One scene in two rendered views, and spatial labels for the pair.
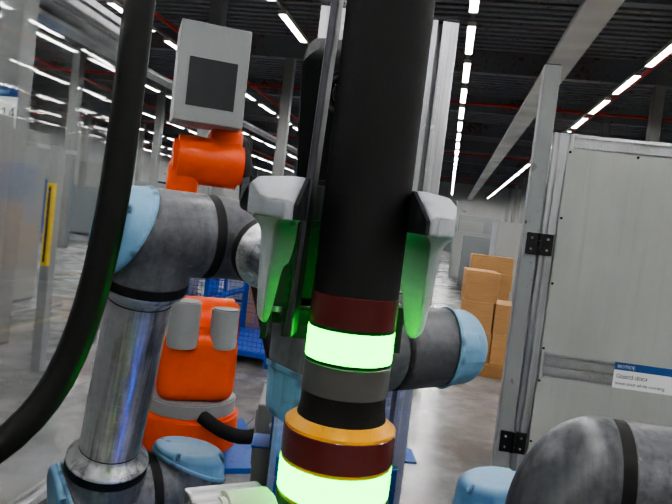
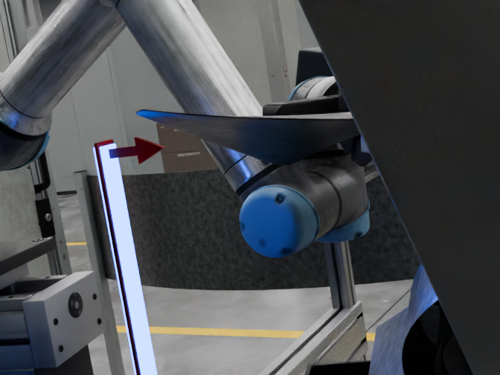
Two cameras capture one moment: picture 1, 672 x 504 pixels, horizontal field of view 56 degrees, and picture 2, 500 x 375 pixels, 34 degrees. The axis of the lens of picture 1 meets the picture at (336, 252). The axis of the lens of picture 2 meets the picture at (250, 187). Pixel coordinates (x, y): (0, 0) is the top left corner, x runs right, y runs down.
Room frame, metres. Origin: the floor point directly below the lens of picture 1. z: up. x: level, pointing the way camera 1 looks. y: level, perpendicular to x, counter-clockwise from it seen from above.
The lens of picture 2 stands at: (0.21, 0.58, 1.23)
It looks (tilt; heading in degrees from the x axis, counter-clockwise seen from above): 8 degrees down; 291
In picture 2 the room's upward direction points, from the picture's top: 9 degrees counter-clockwise
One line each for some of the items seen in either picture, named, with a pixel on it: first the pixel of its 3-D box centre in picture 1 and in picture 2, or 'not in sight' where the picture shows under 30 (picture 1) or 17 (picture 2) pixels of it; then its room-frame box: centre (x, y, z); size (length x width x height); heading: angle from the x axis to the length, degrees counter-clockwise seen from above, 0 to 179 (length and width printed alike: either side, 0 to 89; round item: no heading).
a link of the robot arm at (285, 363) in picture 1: (331, 352); not in sight; (0.53, -0.01, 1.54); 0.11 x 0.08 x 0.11; 126
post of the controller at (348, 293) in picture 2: not in sight; (335, 243); (0.54, -0.58, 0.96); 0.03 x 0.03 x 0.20; 83
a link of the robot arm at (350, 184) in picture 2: not in sight; (329, 195); (0.47, -0.34, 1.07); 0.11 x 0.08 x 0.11; 82
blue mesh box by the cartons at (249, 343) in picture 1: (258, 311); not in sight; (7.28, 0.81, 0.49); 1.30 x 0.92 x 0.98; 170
